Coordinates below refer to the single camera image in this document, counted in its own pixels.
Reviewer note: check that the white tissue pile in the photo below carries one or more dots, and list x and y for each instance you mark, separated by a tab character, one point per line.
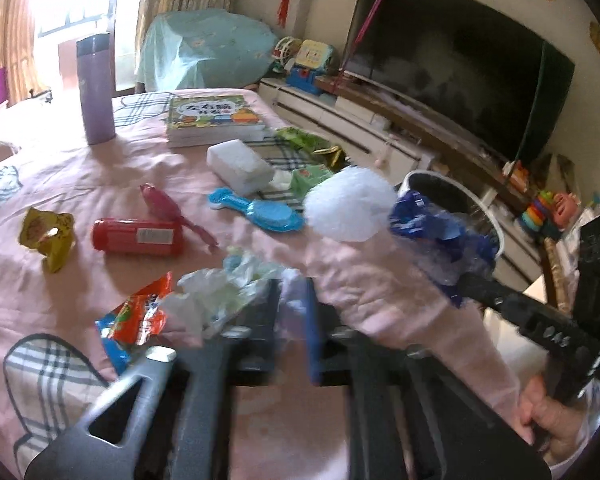
207	299

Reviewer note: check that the person's right hand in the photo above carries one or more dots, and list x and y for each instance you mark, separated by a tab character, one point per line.
564	425

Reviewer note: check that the blue toy hairbrush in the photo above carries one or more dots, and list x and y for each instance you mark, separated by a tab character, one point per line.
267	215

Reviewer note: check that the children's picture book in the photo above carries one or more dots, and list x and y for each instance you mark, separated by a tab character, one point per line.
209	120

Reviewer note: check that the green snack wrapper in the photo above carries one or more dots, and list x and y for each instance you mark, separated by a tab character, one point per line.
320	150

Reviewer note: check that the orange blue snack wrapper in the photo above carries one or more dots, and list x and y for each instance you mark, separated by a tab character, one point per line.
131	324

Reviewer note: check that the purple thermos bottle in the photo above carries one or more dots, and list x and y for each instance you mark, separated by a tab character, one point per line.
96	87

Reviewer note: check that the red cylindrical can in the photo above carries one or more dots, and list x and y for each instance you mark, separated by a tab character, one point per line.
138	237

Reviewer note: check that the teal covered furniture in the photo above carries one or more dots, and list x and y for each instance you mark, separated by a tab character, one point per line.
209	48

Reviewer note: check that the white round trash bin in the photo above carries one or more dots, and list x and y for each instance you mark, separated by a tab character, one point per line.
454	197

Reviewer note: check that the white tv cabinet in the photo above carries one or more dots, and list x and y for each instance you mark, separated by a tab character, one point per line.
389	154

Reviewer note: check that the rainbow stacking ring toy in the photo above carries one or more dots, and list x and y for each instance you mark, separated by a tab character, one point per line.
548	215

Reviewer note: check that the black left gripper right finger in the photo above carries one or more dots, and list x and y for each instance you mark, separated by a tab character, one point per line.
408	415

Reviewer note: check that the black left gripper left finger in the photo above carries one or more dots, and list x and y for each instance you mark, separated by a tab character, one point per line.
169	415

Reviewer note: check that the blue plastic packaging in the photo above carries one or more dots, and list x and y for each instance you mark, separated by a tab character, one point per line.
443	244

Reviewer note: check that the white tissue pack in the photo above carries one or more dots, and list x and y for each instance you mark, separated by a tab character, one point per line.
239	167

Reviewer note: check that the yellow snack wrapper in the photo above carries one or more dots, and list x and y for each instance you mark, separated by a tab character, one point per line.
49	233

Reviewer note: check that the black flat television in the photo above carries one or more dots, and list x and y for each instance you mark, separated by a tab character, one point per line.
472	69

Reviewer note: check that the green small carton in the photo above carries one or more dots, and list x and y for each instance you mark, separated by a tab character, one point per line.
308	177

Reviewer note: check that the pink toy hairbrush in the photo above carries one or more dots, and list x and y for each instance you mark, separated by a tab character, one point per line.
163	207

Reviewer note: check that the pink tablecloth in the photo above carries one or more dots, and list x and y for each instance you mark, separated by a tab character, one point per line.
52	363

